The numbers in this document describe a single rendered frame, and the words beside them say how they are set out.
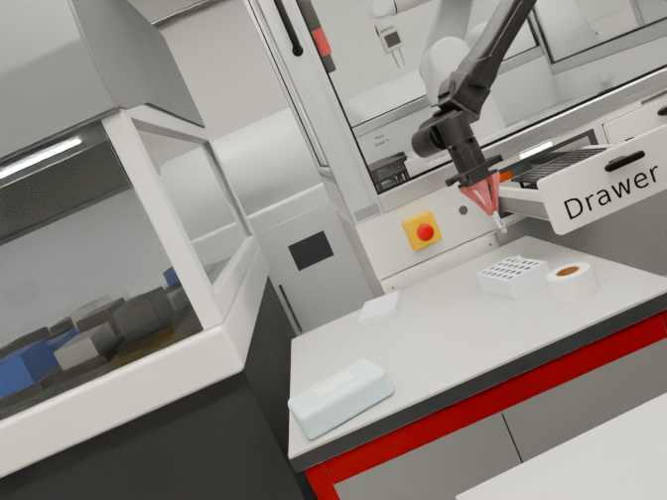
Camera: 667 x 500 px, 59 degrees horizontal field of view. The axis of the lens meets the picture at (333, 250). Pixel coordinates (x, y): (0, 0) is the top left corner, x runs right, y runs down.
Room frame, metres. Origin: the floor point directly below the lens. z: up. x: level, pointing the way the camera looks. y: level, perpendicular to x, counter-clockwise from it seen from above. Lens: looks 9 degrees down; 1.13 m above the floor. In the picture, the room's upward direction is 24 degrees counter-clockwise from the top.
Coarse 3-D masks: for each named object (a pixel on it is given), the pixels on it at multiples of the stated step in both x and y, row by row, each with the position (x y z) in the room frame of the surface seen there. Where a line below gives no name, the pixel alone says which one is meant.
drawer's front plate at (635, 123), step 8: (648, 104) 1.39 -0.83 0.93; (656, 104) 1.38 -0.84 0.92; (664, 104) 1.38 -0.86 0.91; (632, 112) 1.38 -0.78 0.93; (640, 112) 1.38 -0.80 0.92; (648, 112) 1.38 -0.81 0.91; (656, 112) 1.38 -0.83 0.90; (616, 120) 1.38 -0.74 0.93; (624, 120) 1.38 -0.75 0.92; (632, 120) 1.38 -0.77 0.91; (640, 120) 1.38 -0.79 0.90; (648, 120) 1.38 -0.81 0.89; (656, 120) 1.38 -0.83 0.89; (664, 120) 1.38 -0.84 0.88; (608, 128) 1.38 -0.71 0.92; (616, 128) 1.38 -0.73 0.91; (624, 128) 1.38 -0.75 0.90; (632, 128) 1.38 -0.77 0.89; (640, 128) 1.38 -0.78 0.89; (648, 128) 1.38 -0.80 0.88; (608, 136) 1.39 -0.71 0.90; (616, 136) 1.38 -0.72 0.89; (624, 136) 1.38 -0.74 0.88; (632, 136) 1.38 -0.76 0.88
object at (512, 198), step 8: (504, 184) 1.42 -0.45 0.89; (512, 184) 1.42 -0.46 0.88; (528, 184) 1.42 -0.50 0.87; (504, 192) 1.34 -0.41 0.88; (512, 192) 1.29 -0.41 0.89; (520, 192) 1.24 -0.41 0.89; (528, 192) 1.19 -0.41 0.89; (536, 192) 1.15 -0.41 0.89; (504, 200) 1.35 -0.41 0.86; (512, 200) 1.30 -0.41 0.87; (520, 200) 1.25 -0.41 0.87; (528, 200) 1.20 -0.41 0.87; (536, 200) 1.16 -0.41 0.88; (504, 208) 1.38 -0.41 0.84; (512, 208) 1.32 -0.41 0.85; (520, 208) 1.27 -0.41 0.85; (528, 208) 1.22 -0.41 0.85; (536, 208) 1.17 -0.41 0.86; (544, 208) 1.13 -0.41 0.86; (536, 216) 1.19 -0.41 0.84; (544, 216) 1.15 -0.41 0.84
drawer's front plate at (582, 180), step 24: (624, 144) 1.06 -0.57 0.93; (648, 144) 1.06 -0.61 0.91; (576, 168) 1.06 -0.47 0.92; (600, 168) 1.06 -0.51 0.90; (624, 168) 1.06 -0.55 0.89; (648, 168) 1.06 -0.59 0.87; (552, 192) 1.06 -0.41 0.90; (576, 192) 1.06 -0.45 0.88; (600, 192) 1.06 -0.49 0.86; (624, 192) 1.06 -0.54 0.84; (648, 192) 1.06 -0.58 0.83; (552, 216) 1.06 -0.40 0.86; (600, 216) 1.06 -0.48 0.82
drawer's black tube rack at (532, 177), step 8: (576, 152) 1.36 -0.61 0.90; (584, 152) 1.32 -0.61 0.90; (592, 152) 1.27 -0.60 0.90; (600, 152) 1.23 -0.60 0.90; (560, 160) 1.35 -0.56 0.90; (568, 160) 1.31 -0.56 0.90; (576, 160) 1.27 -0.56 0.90; (536, 168) 1.38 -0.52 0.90; (544, 168) 1.34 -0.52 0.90; (552, 168) 1.29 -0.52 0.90; (560, 168) 1.25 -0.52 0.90; (520, 176) 1.38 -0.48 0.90; (528, 176) 1.33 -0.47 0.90; (536, 176) 1.29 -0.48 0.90; (544, 176) 1.25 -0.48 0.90; (520, 184) 1.36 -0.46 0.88; (536, 184) 1.27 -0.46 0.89
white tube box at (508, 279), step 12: (504, 264) 1.11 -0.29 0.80; (516, 264) 1.08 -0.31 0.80; (528, 264) 1.06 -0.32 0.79; (540, 264) 1.02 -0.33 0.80; (480, 276) 1.11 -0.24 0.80; (492, 276) 1.07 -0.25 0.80; (504, 276) 1.05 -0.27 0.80; (516, 276) 1.01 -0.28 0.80; (528, 276) 1.02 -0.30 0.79; (540, 276) 1.02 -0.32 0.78; (480, 288) 1.13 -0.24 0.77; (492, 288) 1.08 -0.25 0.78; (504, 288) 1.03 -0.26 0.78; (516, 288) 1.01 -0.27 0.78; (528, 288) 1.01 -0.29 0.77
